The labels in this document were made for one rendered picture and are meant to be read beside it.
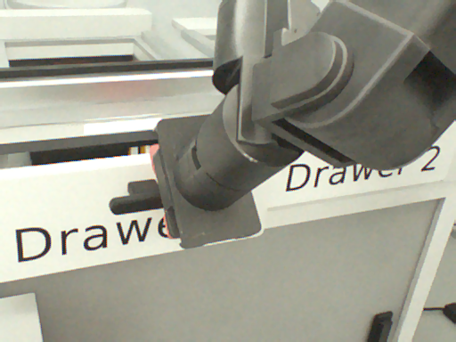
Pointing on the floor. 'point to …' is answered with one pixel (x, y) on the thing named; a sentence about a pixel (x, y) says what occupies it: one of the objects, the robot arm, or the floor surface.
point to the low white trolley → (20, 319)
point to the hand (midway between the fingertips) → (175, 204)
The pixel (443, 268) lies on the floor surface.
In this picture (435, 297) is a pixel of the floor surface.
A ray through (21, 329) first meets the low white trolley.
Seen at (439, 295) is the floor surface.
